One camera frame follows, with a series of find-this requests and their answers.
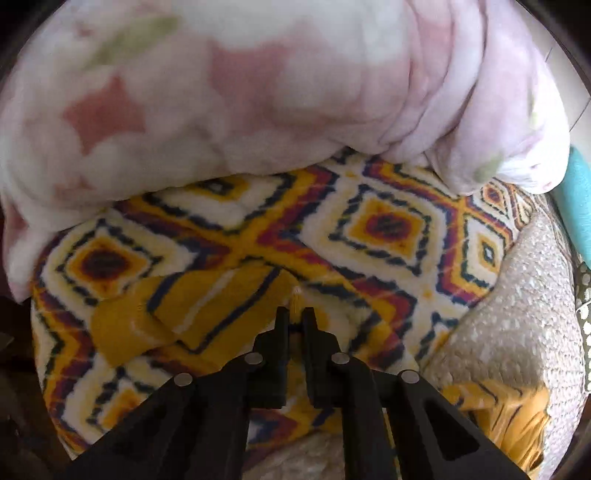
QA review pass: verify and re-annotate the pink floral quilt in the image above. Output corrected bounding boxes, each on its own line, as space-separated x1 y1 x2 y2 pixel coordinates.
0 0 573 303

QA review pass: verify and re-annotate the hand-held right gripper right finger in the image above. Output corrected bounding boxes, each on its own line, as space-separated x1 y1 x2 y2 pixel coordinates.
301 307 533 480

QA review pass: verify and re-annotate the teal pillow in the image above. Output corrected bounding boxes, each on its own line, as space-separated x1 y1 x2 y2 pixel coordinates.
551 145 591 268

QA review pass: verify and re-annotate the geometric patterned fleece blanket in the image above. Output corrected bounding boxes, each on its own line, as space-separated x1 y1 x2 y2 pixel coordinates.
30 154 536 455

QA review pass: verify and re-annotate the beige speckled bed sheet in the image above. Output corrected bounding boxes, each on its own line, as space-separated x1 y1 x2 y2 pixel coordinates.
242 203 587 480

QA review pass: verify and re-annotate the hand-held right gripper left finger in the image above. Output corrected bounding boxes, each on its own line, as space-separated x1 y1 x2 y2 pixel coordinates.
65 306 290 480

